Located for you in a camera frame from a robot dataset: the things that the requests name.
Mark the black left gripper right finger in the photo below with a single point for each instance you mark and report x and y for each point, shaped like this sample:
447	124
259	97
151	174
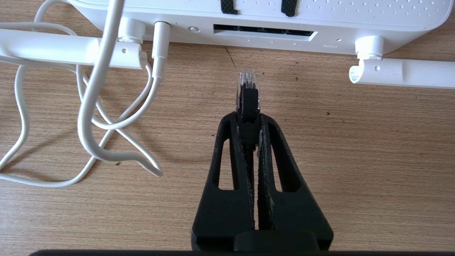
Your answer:
295	209

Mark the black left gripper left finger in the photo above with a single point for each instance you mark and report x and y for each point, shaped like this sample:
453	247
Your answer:
224	209

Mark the white router with antennas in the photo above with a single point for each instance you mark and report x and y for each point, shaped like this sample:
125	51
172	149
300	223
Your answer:
320	21

